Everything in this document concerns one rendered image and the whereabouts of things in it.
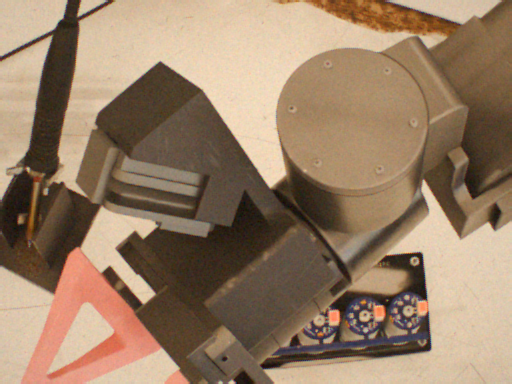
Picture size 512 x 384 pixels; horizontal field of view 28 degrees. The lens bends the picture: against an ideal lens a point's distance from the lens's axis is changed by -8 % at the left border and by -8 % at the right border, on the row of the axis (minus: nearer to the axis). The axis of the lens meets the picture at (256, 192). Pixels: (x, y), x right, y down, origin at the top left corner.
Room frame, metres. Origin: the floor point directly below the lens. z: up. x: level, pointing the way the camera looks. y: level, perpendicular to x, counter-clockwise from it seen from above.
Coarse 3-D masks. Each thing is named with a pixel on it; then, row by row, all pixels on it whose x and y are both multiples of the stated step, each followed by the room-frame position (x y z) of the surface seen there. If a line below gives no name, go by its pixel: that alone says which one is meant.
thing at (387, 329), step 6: (408, 306) 0.17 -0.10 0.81; (402, 312) 0.17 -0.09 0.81; (408, 312) 0.17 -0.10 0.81; (384, 318) 0.17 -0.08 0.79; (384, 324) 0.17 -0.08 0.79; (390, 324) 0.16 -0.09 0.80; (408, 324) 0.16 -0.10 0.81; (384, 330) 0.16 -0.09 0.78; (390, 330) 0.16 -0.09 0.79; (396, 330) 0.16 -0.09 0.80; (402, 330) 0.16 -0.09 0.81; (414, 330) 0.16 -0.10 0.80; (384, 336) 0.16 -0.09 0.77; (402, 342) 0.16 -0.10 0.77
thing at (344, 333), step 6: (360, 312) 0.17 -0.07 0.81; (366, 312) 0.17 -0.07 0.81; (360, 318) 0.16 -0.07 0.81; (366, 318) 0.16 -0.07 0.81; (342, 324) 0.16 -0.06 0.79; (342, 330) 0.16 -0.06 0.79; (348, 330) 0.16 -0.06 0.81; (342, 336) 0.16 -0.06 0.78; (348, 336) 0.16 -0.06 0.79; (354, 336) 0.15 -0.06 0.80; (360, 336) 0.15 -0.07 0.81; (372, 336) 0.16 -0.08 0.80; (360, 348) 0.15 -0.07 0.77
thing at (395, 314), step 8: (400, 296) 0.18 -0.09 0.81; (416, 296) 0.18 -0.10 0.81; (392, 304) 0.17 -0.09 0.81; (400, 304) 0.17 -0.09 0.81; (408, 304) 0.17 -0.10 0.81; (416, 304) 0.17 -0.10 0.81; (392, 312) 0.17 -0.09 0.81; (400, 312) 0.17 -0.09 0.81; (416, 312) 0.17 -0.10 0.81; (392, 320) 0.16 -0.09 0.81; (400, 320) 0.16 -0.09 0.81; (408, 320) 0.16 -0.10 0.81; (416, 320) 0.16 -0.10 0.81; (424, 320) 0.16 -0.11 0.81; (400, 328) 0.16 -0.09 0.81; (408, 328) 0.16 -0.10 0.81
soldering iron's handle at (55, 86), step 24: (72, 0) 0.32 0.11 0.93; (72, 24) 0.31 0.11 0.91; (48, 48) 0.30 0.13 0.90; (72, 48) 0.30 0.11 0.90; (48, 72) 0.29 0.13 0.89; (72, 72) 0.29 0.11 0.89; (48, 96) 0.28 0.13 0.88; (48, 120) 0.27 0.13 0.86; (48, 144) 0.26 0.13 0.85; (48, 168) 0.25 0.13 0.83
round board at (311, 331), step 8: (328, 312) 0.17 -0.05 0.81; (328, 320) 0.16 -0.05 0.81; (304, 328) 0.16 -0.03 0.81; (312, 328) 0.16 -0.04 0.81; (320, 328) 0.16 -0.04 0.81; (328, 328) 0.16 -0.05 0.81; (336, 328) 0.16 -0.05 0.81; (312, 336) 0.15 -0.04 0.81; (320, 336) 0.15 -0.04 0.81; (328, 336) 0.15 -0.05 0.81
